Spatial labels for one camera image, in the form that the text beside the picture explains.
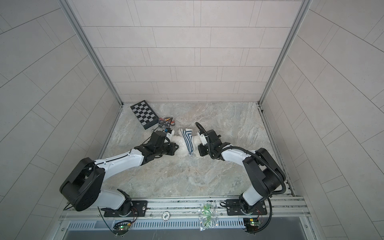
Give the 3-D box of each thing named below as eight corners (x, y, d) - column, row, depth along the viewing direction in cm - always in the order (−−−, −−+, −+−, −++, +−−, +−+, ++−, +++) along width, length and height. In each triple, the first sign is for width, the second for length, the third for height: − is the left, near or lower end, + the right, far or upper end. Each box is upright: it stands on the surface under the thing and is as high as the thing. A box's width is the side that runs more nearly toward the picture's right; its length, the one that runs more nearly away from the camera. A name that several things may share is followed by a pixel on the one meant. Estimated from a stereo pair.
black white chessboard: (145, 130, 102) (143, 127, 99) (131, 109, 114) (130, 106, 111) (160, 121, 106) (159, 118, 104) (146, 102, 119) (144, 99, 116)
